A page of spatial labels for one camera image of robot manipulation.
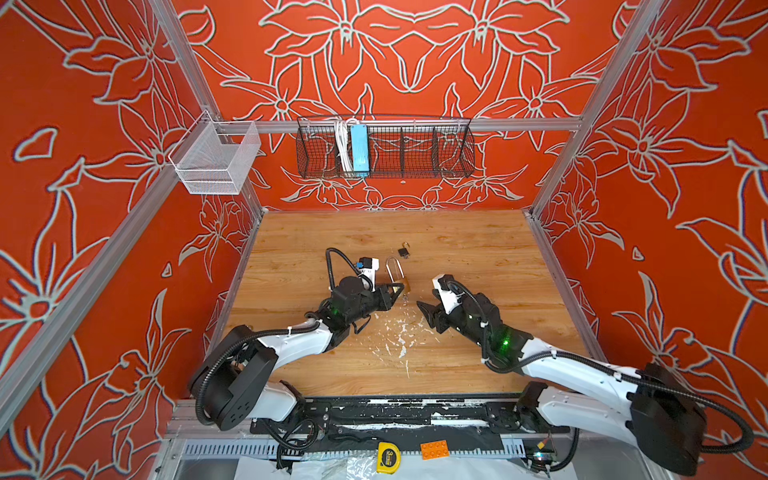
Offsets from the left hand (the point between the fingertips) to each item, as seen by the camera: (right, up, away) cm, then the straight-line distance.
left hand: (404, 286), depth 80 cm
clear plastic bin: (-59, +39, +14) cm, 73 cm away
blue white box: (-13, +40, +10) cm, 43 cm away
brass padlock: (+1, 0, +3) cm, 3 cm away
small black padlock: (+2, +8, +27) cm, 28 cm away
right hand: (+4, -3, -1) cm, 5 cm away
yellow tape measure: (-5, -37, -14) cm, 40 cm away
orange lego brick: (+6, -37, -11) cm, 39 cm away
